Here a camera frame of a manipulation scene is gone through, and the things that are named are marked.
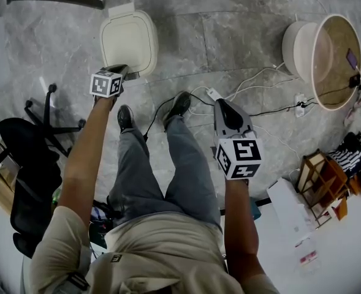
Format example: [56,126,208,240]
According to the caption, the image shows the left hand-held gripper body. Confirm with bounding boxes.
[89,67,125,99]

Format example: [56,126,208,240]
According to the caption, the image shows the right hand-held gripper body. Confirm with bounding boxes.
[214,129,264,181]

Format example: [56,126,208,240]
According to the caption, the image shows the cream trash bin with lid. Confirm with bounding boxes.
[99,9,160,81]

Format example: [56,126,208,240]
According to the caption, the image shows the white plastic bin lid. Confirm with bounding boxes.
[99,2,159,73]

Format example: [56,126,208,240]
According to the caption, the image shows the person's right forearm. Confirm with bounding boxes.
[224,177,261,285]

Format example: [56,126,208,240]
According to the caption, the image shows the person's left forearm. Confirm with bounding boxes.
[58,94,119,221]

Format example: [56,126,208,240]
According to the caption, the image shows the white power adapter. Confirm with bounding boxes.
[205,87,223,102]

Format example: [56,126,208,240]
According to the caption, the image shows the person's left shoe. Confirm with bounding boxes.
[116,104,135,134]

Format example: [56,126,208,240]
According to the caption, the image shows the person's shoe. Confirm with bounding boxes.
[116,104,135,134]
[162,91,192,130]

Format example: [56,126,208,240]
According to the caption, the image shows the person's right shoe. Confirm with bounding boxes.
[162,91,192,130]

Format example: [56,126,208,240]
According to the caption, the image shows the teal container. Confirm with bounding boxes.
[249,195,263,222]

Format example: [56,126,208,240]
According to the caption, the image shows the white power strip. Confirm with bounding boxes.
[294,92,307,118]

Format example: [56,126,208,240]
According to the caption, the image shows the person's grey trousers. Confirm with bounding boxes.
[107,114,223,227]

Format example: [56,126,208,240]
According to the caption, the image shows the long white box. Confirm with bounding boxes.
[265,177,318,236]

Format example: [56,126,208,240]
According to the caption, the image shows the wooden rack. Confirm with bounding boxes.
[295,151,350,230]

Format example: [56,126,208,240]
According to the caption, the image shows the round beige side table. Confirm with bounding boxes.
[281,13,361,110]

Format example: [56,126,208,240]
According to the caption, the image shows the black white striped cloth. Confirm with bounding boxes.
[328,131,361,181]

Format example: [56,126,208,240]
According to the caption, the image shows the black office chair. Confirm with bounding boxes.
[0,83,86,258]

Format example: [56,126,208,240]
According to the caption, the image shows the clear bag red label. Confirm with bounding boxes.
[292,237,321,274]

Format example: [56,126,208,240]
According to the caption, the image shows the purple phone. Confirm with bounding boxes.
[346,48,359,69]

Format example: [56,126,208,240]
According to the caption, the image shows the person's beige shirt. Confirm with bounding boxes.
[29,205,279,294]

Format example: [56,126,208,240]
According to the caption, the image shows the cardboard box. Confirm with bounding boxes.
[0,163,18,216]

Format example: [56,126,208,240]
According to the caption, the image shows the black power cable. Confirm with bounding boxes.
[248,84,361,116]

